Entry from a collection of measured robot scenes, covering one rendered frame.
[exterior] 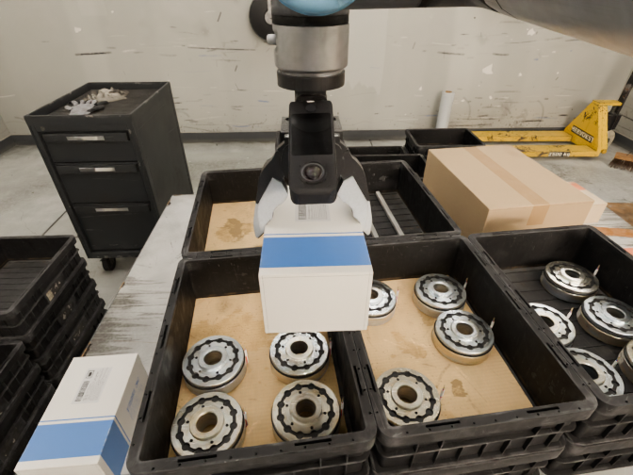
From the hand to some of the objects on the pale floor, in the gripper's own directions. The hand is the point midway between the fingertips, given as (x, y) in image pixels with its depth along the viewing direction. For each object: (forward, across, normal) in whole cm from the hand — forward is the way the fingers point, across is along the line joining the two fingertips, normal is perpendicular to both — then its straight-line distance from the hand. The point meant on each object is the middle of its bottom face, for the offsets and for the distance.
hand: (313, 239), depth 48 cm
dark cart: (+109, +96, -154) cm, 212 cm away
